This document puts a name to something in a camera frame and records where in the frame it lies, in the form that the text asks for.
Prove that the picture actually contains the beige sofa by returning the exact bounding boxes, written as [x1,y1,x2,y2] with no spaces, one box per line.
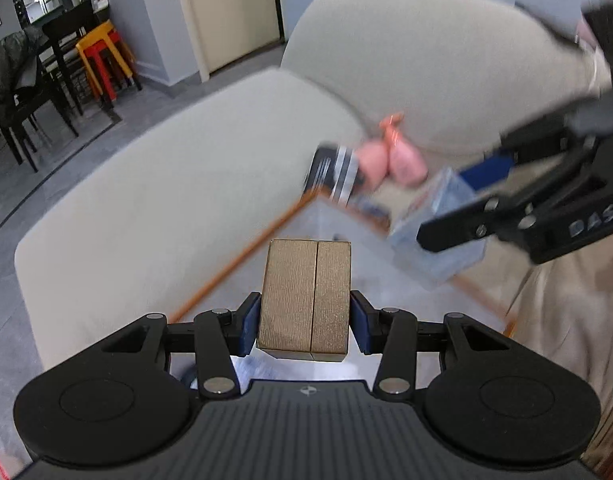
[14,0,613,376]

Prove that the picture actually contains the black chair with jacket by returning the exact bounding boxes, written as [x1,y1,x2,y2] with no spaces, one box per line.
[0,30,80,173]

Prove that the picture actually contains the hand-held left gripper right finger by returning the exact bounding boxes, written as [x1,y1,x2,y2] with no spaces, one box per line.
[349,290,512,401]

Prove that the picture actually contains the cream door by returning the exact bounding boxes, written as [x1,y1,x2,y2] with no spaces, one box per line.
[179,0,284,78]

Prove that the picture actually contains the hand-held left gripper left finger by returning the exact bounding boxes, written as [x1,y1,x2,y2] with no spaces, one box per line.
[101,292,262,401]

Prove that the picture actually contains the gold gift box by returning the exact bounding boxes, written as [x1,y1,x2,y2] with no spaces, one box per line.
[255,238,353,363]

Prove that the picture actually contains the red stool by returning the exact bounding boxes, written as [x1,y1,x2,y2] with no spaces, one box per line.
[82,30,137,101]

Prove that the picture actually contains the beige cloth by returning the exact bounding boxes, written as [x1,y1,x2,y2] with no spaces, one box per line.
[506,230,613,480]

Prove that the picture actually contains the clear plastic box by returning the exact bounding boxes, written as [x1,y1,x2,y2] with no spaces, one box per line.
[389,167,489,291]

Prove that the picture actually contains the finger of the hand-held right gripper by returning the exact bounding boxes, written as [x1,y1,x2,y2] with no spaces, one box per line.
[459,112,578,194]
[417,192,542,253]

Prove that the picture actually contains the white charging cable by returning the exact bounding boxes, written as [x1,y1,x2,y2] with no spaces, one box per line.
[589,50,612,95]

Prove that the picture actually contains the orange and red stools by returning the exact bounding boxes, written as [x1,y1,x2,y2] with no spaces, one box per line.
[75,20,142,108]

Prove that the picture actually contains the orange-rimmed white storage box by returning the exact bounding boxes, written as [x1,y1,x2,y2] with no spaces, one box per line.
[169,192,519,386]

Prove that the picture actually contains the black dining chair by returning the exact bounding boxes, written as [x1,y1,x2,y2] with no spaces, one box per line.
[41,0,104,116]

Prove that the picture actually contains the dark jacket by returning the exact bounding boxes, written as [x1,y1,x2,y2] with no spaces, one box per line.
[0,25,50,101]

